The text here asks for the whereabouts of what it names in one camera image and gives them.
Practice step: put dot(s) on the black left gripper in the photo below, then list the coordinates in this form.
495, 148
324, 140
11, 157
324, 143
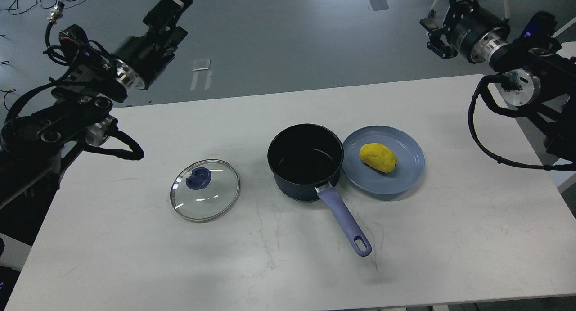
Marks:
146, 57

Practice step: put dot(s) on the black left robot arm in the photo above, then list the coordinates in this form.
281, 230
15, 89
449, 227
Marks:
48, 127

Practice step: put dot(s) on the glass pot lid blue knob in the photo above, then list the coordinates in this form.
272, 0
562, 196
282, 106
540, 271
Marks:
205, 190

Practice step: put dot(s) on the blue round plate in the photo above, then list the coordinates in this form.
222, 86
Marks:
407, 173

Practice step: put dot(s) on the dark blue saucepan purple handle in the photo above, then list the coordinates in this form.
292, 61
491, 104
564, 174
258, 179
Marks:
306, 160

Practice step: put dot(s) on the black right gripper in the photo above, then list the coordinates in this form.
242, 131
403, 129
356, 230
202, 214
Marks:
468, 28

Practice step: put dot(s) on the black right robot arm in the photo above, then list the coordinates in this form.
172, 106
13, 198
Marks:
530, 79

